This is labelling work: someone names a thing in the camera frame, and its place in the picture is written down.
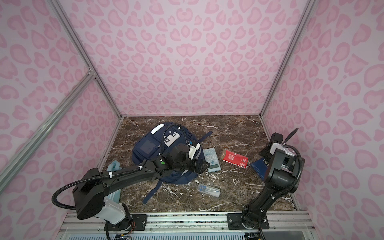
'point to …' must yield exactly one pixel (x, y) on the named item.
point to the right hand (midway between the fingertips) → (269, 157)
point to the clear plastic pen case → (208, 190)
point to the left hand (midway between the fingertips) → (206, 162)
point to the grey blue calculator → (211, 157)
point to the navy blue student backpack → (146, 146)
